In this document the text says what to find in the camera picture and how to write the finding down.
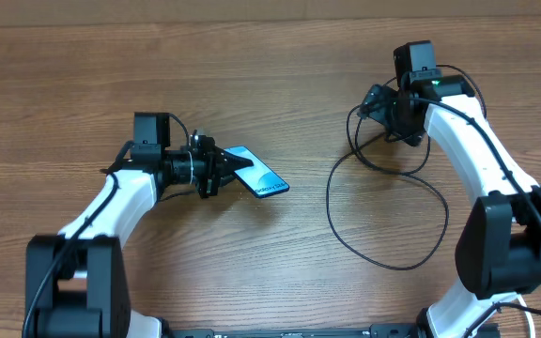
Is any Galaxy smartphone blue screen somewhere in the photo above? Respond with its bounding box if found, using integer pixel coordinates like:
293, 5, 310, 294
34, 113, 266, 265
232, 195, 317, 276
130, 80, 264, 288
225, 146, 289, 199

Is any black USB charging cable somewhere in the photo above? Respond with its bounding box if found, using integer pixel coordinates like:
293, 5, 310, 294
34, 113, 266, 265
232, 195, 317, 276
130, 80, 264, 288
325, 64, 489, 272

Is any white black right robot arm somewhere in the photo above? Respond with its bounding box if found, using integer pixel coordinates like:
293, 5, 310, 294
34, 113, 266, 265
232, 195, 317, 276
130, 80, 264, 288
358, 40, 541, 337

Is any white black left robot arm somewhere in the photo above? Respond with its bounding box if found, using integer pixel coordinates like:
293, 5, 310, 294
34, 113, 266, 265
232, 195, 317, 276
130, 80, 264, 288
22, 113, 253, 337

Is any brown cardboard backdrop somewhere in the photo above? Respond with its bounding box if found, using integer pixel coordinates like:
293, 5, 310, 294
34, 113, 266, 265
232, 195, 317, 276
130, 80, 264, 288
0, 0, 541, 27

